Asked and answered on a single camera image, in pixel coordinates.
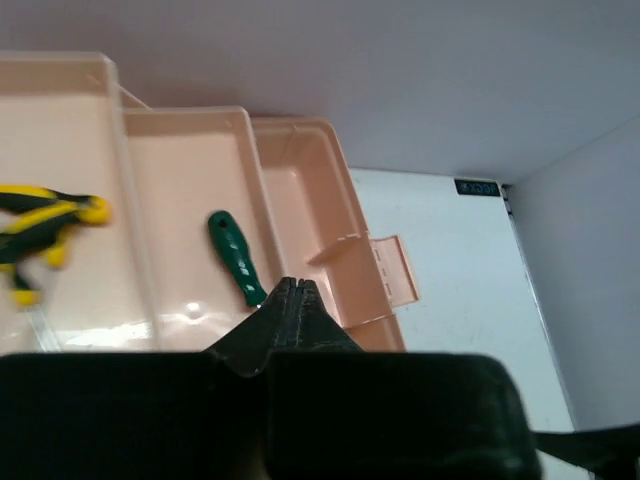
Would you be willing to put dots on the blue label sticker right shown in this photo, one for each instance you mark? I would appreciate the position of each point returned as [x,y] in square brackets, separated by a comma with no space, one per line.
[482,188]

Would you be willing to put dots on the pink plastic toolbox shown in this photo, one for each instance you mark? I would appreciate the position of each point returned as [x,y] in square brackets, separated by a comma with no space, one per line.
[151,277]

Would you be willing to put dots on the yellow black T-handle hex key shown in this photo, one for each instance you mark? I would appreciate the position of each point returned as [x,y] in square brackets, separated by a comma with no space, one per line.
[25,199]

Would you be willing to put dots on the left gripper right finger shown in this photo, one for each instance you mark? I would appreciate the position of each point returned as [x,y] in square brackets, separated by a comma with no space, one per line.
[336,412]

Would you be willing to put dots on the green handle screwdriver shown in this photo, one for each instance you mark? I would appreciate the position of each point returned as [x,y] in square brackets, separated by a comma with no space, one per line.
[231,245]

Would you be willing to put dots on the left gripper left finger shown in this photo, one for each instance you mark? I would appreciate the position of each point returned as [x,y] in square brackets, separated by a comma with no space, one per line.
[128,416]

